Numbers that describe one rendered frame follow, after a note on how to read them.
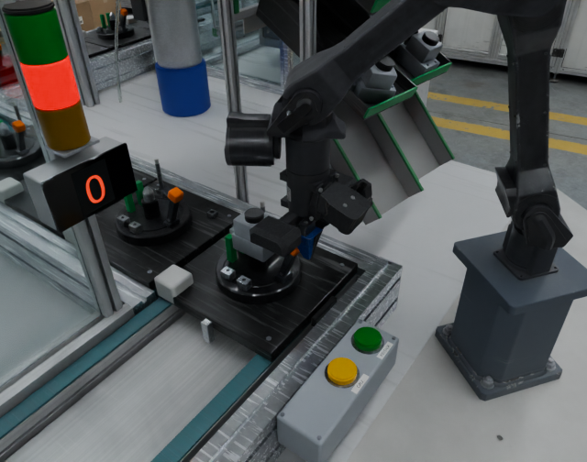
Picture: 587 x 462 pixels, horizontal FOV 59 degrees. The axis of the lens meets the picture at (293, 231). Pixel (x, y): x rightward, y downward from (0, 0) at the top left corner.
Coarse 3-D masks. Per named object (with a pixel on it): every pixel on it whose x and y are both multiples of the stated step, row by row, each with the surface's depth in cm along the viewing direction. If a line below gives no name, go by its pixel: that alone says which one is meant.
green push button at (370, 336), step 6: (360, 330) 76; (366, 330) 76; (372, 330) 76; (354, 336) 75; (360, 336) 75; (366, 336) 75; (372, 336) 75; (378, 336) 75; (354, 342) 75; (360, 342) 74; (366, 342) 74; (372, 342) 74; (378, 342) 74; (360, 348) 74; (366, 348) 73; (372, 348) 73
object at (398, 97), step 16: (272, 0) 86; (288, 0) 84; (320, 0) 95; (336, 0) 93; (352, 0) 90; (272, 16) 88; (288, 16) 85; (320, 16) 96; (336, 16) 94; (352, 16) 91; (368, 16) 89; (288, 32) 87; (320, 32) 93; (336, 32) 94; (320, 48) 83; (400, 80) 90; (352, 96) 82; (400, 96) 86; (368, 112) 82
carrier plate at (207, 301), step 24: (192, 264) 88; (312, 264) 88; (336, 264) 88; (192, 288) 84; (216, 288) 84; (312, 288) 83; (336, 288) 84; (192, 312) 81; (216, 312) 79; (240, 312) 79; (264, 312) 79; (288, 312) 79; (312, 312) 79; (240, 336) 75; (264, 336) 75; (288, 336) 75
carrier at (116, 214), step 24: (144, 192) 93; (192, 192) 107; (96, 216) 101; (120, 216) 94; (144, 216) 97; (192, 216) 100; (216, 216) 100; (120, 240) 94; (144, 240) 92; (168, 240) 93; (192, 240) 94; (216, 240) 96; (120, 264) 89; (144, 264) 89; (168, 264) 89
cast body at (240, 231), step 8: (256, 208) 80; (240, 216) 80; (248, 216) 78; (256, 216) 78; (264, 216) 80; (240, 224) 78; (248, 224) 78; (256, 224) 78; (232, 232) 84; (240, 232) 79; (248, 232) 78; (232, 240) 82; (240, 240) 81; (248, 240) 80; (240, 248) 82; (248, 248) 80; (256, 248) 79; (264, 248) 79; (256, 256) 80; (264, 256) 79
